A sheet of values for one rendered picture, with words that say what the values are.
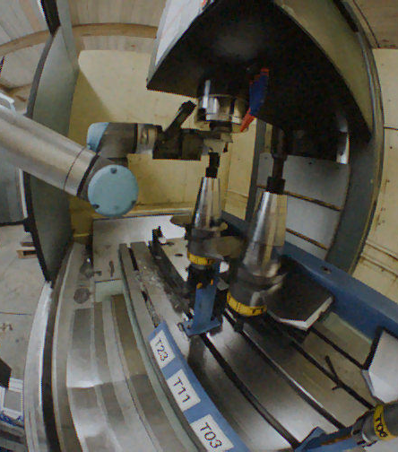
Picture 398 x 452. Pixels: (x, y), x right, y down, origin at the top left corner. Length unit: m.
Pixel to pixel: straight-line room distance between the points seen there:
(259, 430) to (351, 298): 0.33
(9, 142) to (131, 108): 1.27
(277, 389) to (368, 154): 0.79
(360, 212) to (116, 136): 0.80
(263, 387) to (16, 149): 0.62
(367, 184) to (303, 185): 0.28
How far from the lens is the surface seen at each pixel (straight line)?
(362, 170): 0.78
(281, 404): 0.46
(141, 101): 1.53
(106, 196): 0.25
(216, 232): 0.23
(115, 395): 0.59
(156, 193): 1.50
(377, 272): 1.17
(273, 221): 0.15
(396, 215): 1.11
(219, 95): 0.47
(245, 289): 0.17
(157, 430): 0.56
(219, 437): 0.37
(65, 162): 0.27
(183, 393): 0.38
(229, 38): 0.35
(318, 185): 0.77
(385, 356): 0.17
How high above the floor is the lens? 1.31
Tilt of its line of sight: 20 degrees down
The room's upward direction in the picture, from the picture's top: 5 degrees clockwise
